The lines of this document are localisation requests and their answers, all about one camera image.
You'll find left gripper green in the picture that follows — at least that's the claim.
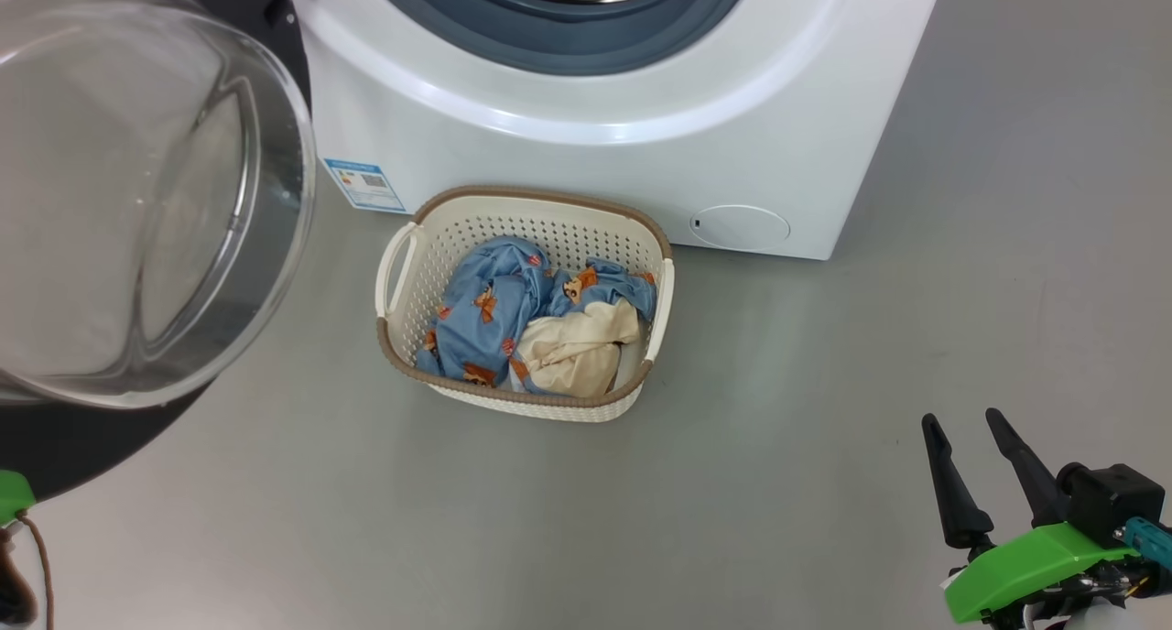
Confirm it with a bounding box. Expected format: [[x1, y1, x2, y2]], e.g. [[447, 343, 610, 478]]
[[0, 470, 36, 526]]

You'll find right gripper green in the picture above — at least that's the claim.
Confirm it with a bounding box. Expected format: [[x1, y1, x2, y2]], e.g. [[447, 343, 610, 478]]
[[921, 408, 1145, 625]]

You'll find washing machine glass door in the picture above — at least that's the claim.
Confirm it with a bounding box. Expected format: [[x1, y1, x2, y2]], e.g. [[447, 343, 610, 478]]
[[0, 0, 317, 503]]

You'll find cream garment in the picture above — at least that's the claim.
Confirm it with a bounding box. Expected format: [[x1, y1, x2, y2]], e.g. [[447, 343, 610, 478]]
[[517, 299, 642, 398]]

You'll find blue bear print garment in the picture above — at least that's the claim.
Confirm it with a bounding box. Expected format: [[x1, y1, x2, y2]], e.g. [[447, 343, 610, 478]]
[[414, 236, 658, 388]]

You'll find white washing machine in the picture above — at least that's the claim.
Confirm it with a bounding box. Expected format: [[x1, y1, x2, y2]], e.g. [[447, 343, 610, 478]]
[[291, 0, 949, 261]]

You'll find round white filter cover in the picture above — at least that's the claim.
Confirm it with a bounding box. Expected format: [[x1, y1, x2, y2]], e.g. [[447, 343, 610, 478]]
[[689, 204, 791, 252]]

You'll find blue energy label sticker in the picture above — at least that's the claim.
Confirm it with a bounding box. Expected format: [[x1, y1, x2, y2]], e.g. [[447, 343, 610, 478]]
[[322, 158, 407, 213]]

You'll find cream perforated laundry basket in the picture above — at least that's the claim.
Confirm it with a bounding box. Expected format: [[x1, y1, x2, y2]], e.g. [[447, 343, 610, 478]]
[[374, 186, 676, 424]]

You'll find thin left gripper cable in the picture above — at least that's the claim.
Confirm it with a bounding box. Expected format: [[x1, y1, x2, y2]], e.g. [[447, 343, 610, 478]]
[[9, 511, 56, 630]]

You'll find teal right camera connector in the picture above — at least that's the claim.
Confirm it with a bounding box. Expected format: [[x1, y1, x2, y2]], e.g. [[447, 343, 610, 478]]
[[1124, 517, 1172, 569]]

